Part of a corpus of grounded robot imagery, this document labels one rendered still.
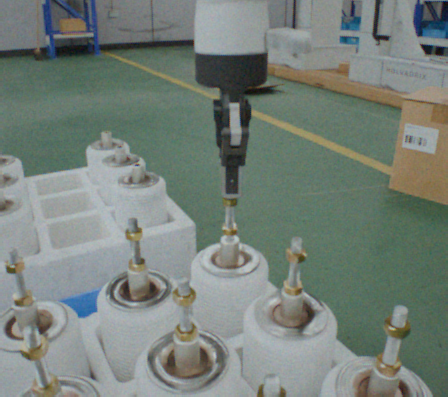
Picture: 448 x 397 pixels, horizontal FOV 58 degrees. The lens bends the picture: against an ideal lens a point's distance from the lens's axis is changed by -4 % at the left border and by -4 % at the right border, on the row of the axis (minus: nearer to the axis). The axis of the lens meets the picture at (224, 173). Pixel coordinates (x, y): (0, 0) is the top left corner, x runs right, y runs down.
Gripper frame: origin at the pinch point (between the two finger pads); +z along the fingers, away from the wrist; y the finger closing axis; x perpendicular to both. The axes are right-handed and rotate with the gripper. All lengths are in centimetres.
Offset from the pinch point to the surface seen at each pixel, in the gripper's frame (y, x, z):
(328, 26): -299, 101, -6
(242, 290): 4.5, 1.0, 12.1
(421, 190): -68, 64, 34
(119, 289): 5.6, -12.8, 10.6
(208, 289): 3.9, -2.9, 12.3
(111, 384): 12.3, -13.4, 17.9
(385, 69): -211, 113, 16
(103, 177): -33.4, -22.8, 13.0
